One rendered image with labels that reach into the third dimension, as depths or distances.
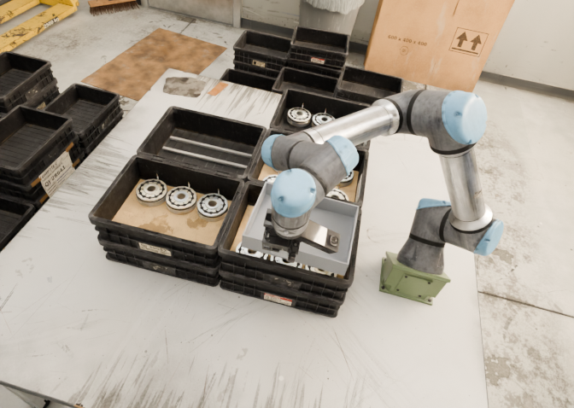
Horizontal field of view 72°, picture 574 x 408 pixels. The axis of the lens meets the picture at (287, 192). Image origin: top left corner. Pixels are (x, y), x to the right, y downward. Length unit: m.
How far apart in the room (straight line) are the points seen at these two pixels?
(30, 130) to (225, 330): 1.57
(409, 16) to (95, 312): 3.35
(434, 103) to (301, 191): 0.46
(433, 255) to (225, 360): 0.71
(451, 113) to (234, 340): 0.87
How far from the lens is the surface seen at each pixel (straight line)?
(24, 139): 2.38
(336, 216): 1.13
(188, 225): 1.35
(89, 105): 2.70
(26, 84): 2.62
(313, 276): 1.14
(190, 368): 1.27
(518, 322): 2.55
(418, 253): 1.33
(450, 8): 3.92
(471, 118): 1.00
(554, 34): 4.35
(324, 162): 0.71
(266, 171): 1.51
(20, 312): 1.47
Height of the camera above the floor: 1.89
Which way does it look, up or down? 47 degrees down
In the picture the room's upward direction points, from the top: 9 degrees clockwise
